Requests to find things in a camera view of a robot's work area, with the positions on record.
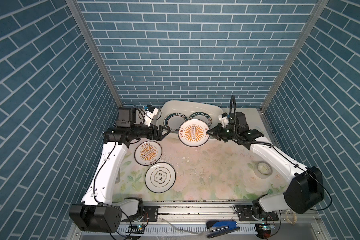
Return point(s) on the circuit board with led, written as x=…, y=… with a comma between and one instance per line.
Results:
x=135, y=232
x=264, y=231

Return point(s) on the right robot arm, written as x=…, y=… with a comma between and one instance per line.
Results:
x=304, y=185

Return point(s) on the large plate green lettered rim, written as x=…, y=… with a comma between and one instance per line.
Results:
x=203, y=117

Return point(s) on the left circuit board with LED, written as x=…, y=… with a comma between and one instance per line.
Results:
x=135, y=232

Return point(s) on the right circuit board with LED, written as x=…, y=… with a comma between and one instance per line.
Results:
x=264, y=231

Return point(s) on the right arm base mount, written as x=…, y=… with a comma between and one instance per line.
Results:
x=247, y=213

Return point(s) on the white plastic bin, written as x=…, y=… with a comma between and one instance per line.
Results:
x=188, y=108

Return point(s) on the blue black stapler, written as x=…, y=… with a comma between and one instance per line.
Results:
x=219, y=228

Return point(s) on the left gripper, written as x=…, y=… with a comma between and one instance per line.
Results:
x=157, y=137

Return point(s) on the rubber band loop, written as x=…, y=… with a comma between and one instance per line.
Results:
x=291, y=217

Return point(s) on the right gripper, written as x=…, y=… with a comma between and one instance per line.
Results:
x=217, y=132

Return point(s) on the orange sunburst plate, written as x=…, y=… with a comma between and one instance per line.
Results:
x=193, y=133
x=148, y=153

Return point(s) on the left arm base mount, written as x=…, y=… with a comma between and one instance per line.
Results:
x=148, y=214

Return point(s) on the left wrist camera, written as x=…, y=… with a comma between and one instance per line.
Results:
x=151, y=114

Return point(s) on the clear tape roll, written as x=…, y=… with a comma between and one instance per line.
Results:
x=263, y=170

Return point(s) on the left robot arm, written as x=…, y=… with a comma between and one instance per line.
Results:
x=96, y=211

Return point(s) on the white plate black clover outline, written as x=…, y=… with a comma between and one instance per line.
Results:
x=160, y=178

